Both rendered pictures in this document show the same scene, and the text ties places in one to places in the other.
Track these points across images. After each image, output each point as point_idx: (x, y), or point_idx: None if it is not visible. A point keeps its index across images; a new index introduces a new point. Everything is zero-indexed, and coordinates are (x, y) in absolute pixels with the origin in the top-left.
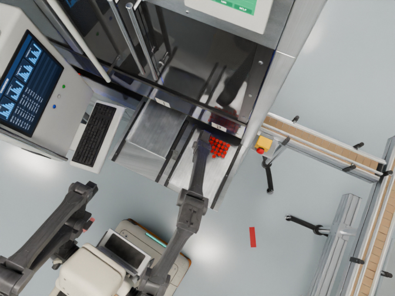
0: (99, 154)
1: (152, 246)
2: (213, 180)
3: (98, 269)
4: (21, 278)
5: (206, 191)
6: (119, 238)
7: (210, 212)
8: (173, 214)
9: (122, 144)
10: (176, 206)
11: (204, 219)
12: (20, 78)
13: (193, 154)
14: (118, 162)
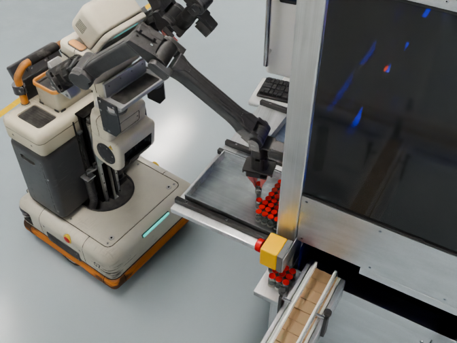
0: (275, 101)
1: (147, 216)
2: (222, 205)
3: (114, 13)
4: None
5: (204, 196)
6: (151, 84)
7: (191, 332)
8: (196, 273)
9: (284, 109)
10: (209, 279)
11: (180, 321)
12: None
13: (265, 184)
14: (258, 108)
